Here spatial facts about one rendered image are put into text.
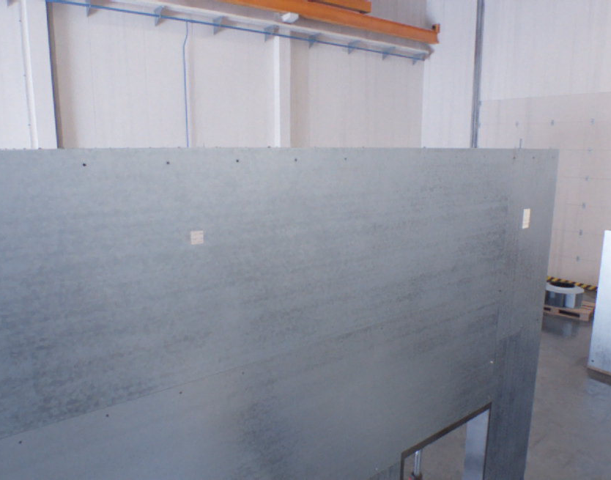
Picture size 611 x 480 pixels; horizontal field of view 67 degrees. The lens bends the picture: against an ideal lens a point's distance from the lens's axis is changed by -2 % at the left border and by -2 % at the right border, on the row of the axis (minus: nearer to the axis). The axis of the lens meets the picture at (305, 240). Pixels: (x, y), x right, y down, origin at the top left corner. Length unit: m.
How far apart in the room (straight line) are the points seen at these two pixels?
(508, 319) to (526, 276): 0.21
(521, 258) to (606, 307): 5.66
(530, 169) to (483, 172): 0.34
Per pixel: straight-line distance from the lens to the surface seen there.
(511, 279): 2.17
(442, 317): 1.81
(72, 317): 1.07
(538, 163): 2.23
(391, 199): 1.49
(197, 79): 10.50
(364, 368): 1.57
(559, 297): 10.50
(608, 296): 7.78
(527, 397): 2.61
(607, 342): 7.95
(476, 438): 2.42
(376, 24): 13.11
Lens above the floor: 3.20
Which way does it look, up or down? 11 degrees down
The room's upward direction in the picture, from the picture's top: straight up
